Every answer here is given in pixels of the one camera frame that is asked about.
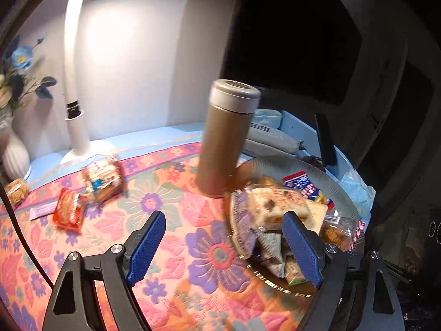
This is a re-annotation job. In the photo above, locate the small pink paper label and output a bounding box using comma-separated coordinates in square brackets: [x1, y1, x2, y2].
[29, 203, 58, 220]

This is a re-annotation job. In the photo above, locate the pale blue plastic bag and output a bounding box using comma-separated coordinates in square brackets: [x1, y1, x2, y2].
[339, 168, 377, 212]

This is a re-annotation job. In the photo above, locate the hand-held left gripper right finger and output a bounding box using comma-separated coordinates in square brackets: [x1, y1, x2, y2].
[282, 211, 405, 331]

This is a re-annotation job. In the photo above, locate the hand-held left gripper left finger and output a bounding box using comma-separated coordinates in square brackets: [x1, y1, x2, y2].
[42, 210, 166, 331]

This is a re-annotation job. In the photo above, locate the clear ribbed glass plate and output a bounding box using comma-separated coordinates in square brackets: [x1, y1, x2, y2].
[225, 155, 366, 297]

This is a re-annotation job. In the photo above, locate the small yellow cake packet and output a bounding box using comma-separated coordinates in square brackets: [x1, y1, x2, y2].
[320, 215, 366, 252]

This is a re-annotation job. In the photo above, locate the green label snack packet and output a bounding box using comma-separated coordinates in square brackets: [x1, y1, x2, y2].
[285, 255, 309, 286]

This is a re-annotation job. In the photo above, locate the black cable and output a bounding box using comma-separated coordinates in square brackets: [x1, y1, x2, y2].
[0, 183, 55, 290]

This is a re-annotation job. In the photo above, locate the floral woven tablecloth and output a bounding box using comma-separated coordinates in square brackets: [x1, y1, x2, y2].
[0, 141, 345, 331]

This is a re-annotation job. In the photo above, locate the red orange snack packet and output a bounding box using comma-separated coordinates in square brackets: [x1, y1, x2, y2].
[53, 188, 88, 233]

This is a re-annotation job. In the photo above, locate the white desk lamp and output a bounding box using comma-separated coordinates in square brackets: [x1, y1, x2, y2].
[60, 0, 116, 166]

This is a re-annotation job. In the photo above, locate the clear packet of toasted bread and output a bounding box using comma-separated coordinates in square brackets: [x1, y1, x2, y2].
[248, 184, 309, 231]

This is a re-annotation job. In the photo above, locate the grey zip pouch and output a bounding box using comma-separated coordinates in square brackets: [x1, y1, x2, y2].
[241, 121, 301, 156]

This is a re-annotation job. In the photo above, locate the brown cake packet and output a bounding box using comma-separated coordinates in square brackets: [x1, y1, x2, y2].
[84, 154, 125, 205]

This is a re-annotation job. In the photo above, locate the purple and white snack bag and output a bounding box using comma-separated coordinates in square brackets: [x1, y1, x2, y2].
[229, 189, 288, 276]

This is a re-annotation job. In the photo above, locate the artificial flower bouquet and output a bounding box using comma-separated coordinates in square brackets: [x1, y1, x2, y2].
[0, 34, 57, 128]

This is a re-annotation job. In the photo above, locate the gold thermos bottle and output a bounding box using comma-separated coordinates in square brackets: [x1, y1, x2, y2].
[196, 79, 260, 199]

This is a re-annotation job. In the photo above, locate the blue snack packet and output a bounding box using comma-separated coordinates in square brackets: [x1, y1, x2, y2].
[282, 170, 335, 210]

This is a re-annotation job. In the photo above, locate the clear packet of cookies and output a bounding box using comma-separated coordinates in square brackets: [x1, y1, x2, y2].
[5, 177, 31, 211]

